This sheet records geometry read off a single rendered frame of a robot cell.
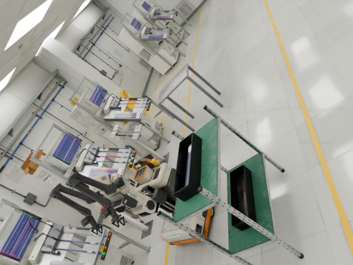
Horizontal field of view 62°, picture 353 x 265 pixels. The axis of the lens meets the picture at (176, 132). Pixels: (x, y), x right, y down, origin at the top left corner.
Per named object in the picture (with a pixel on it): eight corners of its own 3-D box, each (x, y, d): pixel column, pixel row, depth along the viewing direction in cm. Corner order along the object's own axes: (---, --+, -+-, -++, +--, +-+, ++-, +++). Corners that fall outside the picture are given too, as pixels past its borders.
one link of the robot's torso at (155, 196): (157, 201, 337) (140, 191, 328) (172, 195, 318) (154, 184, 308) (151, 222, 321) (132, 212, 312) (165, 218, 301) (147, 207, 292)
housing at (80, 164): (92, 150, 487) (90, 144, 478) (82, 172, 451) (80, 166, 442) (87, 150, 488) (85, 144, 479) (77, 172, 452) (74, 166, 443)
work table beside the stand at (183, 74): (223, 106, 467) (186, 75, 437) (193, 132, 499) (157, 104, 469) (220, 92, 504) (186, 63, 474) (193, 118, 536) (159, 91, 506)
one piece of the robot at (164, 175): (177, 197, 383) (126, 165, 352) (206, 187, 345) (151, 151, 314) (171, 221, 362) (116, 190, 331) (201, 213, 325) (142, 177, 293)
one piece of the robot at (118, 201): (126, 202, 318) (110, 193, 310) (139, 197, 299) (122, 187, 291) (121, 216, 308) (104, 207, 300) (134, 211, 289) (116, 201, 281)
